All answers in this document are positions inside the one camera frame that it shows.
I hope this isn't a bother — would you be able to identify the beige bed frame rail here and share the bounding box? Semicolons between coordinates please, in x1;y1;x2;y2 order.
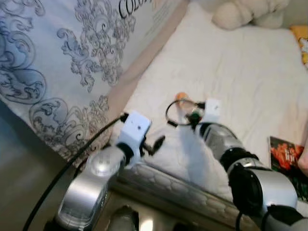
107;0;192;121

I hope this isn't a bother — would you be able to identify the pink cartoon pillow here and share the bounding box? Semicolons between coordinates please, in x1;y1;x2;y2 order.
298;144;308;175

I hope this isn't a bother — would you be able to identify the white quilted mattress pad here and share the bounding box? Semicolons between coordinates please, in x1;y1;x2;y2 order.
110;2;308;203

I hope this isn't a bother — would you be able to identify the yellow cartoon print blanket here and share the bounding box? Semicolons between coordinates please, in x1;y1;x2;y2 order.
290;25;308;65

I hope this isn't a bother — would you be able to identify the dark red-cover book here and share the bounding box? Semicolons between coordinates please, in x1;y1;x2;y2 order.
268;136;308;200

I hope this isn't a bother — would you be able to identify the grey ornament printed bed panel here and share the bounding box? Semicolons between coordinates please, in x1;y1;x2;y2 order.
0;0;186;162

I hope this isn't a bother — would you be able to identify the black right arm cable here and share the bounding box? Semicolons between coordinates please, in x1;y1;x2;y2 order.
165;99;205;128

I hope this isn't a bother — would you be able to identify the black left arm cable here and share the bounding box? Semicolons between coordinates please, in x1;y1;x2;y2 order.
23;113;129;231

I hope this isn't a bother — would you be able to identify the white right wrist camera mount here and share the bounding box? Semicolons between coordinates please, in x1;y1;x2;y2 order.
202;99;222;125

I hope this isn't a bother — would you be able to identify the clear orange-label juice bottle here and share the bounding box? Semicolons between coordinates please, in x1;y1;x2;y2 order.
174;91;193;114

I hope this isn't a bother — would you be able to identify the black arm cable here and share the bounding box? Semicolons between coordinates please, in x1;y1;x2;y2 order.
165;99;205;128
23;113;129;231

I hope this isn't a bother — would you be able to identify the grey quilted mattress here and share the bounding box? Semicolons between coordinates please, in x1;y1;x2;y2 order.
113;161;308;231

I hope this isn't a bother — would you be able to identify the grey left robot leg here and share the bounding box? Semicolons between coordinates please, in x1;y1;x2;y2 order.
107;206;141;231

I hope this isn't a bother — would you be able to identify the cream plush toy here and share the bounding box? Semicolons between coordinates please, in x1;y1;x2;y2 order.
212;0;289;30

